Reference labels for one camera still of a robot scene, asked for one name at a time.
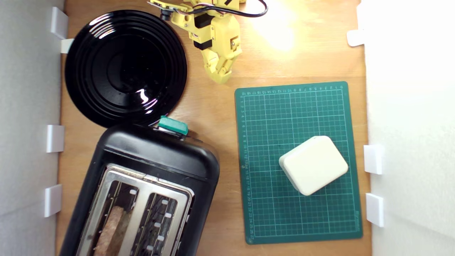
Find green toaster lever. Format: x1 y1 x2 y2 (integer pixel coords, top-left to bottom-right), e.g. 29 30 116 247
158 116 189 137

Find black two-slot toaster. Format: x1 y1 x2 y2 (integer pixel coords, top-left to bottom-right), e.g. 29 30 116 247
59 123 221 256

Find green cutting mat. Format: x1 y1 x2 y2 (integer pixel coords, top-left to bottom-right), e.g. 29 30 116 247
234 81 363 245

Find black round plate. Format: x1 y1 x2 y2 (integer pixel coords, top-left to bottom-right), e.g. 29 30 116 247
65 10 188 128

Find white block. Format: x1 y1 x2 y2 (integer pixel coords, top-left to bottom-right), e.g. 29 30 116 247
279 135 349 196

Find brown bread slice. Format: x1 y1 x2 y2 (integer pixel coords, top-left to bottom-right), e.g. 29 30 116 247
93 206 131 256

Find wrist camera on yellow mount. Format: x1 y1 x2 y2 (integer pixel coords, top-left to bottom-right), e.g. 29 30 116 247
148 0 189 21

